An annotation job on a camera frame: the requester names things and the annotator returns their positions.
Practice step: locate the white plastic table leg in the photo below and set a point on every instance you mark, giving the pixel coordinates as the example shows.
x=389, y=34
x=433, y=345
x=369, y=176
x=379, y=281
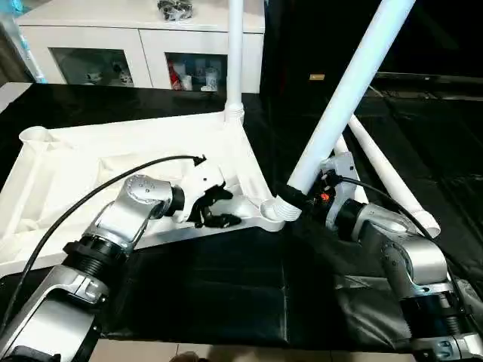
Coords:
x=351, y=83
x=235, y=53
x=392, y=181
x=349, y=162

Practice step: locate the white plastic table top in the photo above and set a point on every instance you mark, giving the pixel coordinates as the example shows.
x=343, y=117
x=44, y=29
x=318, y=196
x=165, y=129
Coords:
x=90, y=173

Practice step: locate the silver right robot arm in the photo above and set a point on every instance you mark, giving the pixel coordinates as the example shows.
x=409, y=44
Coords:
x=407, y=264

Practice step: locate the black work mat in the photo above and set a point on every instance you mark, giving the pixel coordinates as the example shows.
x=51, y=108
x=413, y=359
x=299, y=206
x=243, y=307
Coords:
x=75, y=102

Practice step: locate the glossy black long bar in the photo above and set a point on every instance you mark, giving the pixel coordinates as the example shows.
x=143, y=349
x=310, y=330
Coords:
x=445, y=78

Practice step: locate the white cabinet with glass doors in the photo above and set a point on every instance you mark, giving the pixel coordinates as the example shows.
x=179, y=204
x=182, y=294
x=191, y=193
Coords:
x=113, y=38

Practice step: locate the crumpled silver black object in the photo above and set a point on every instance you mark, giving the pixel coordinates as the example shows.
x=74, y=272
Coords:
x=175, y=10

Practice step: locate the light blue plastic bottle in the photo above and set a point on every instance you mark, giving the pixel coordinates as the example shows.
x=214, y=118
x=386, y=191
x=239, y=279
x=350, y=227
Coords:
x=19, y=38

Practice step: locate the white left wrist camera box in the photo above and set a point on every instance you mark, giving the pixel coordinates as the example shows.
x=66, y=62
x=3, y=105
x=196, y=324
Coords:
x=202, y=185

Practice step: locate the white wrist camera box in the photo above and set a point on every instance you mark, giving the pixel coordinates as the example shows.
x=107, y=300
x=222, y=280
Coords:
x=341, y=170
x=202, y=185

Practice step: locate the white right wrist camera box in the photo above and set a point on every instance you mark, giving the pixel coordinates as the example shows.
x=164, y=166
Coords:
x=341, y=170

